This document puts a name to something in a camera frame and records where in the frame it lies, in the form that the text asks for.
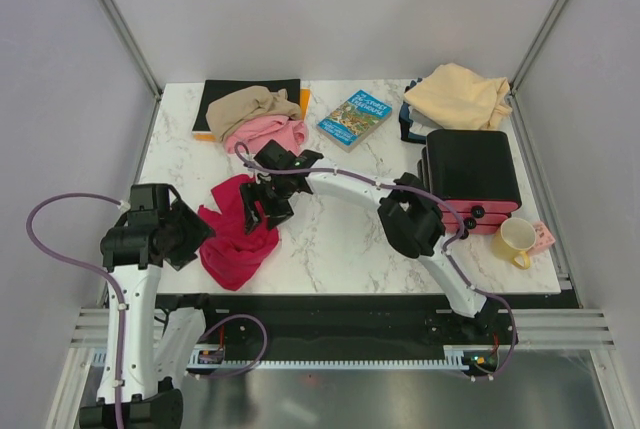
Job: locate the black pink drawer organizer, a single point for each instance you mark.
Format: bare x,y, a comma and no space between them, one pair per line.
474,172

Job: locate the yellow mug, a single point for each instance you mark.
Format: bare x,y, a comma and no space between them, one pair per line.
513,241

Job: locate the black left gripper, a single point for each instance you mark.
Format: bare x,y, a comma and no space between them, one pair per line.
193,224

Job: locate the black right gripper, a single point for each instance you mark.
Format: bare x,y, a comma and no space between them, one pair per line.
253,192

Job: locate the navy white folded cloth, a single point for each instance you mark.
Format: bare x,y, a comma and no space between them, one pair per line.
414,126

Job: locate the left aluminium frame post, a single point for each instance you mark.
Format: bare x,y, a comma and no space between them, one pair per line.
127,38

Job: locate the blue illustrated paperback book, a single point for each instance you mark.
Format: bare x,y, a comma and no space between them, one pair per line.
354,120

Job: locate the right aluminium frame post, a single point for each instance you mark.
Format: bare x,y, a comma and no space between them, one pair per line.
546,28

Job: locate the magenta t shirt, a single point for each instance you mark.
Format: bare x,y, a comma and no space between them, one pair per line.
232,257

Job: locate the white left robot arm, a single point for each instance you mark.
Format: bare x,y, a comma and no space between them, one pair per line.
140,385

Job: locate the aluminium frame post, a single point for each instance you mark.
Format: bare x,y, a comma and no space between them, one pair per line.
127,38
546,28

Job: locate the beige t shirt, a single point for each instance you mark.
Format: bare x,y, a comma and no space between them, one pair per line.
225,115

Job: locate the cream yellow t shirt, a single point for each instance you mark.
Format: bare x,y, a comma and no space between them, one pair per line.
455,97

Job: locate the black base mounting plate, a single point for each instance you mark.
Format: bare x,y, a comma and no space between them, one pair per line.
339,327

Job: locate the white slotted cable duct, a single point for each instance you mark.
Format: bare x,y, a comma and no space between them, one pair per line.
451,360

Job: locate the pink small box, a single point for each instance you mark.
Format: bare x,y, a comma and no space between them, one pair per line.
544,239

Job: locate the light pink t shirt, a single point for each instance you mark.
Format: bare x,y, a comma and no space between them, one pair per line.
255,134

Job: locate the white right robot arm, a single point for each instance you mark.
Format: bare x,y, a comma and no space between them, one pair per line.
411,217

